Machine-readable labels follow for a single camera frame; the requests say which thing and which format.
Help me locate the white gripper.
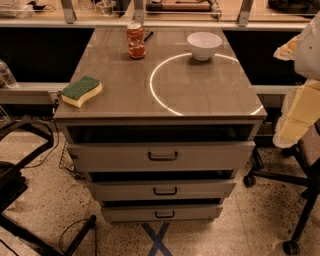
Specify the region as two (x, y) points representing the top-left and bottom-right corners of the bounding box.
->
(273, 12), (320, 148)

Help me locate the white ceramic bowl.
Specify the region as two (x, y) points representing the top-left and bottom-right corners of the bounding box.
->
(187, 32), (222, 61)

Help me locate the green and yellow sponge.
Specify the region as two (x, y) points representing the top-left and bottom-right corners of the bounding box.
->
(61, 76), (102, 108)

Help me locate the black office chair right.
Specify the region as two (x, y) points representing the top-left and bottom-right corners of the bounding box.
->
(243, 118), (320, 256)

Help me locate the grey drawer cabinet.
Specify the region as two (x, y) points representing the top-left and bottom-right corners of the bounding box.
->
(55, 27), (266, 209)

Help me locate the black pen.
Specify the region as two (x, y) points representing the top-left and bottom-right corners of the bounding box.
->
(144, 31), (154, 42)

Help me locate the red soda can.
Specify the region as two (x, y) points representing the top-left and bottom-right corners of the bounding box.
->
(126, 22), (146, 59)

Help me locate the top grey drawer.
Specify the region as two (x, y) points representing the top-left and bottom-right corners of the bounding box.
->
(67, 141), (255, 173)

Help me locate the grey drawer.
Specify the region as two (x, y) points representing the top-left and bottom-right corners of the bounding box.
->
(101, 204), (222, 223)
(67, 141), (255, 173)
(88, 179), (235, 201)

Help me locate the middle grey drawer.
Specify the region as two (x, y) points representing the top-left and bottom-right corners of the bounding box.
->
(88, 179), (235, 201)

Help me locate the blue tape cross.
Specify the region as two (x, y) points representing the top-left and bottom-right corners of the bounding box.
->
(142, 222), (173, 256)

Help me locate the bottom grey drawer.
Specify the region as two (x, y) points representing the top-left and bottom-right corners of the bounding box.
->
(101, 204), (222, 223)

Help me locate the clear plastic bottle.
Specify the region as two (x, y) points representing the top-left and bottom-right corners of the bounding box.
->
(0, 60), (18, 88)

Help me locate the black chair left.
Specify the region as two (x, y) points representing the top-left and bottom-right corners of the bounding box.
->
(0, 115), (96, 256)

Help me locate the black floor cable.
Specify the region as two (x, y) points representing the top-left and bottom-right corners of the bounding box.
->
(58, 218), (98, 256)

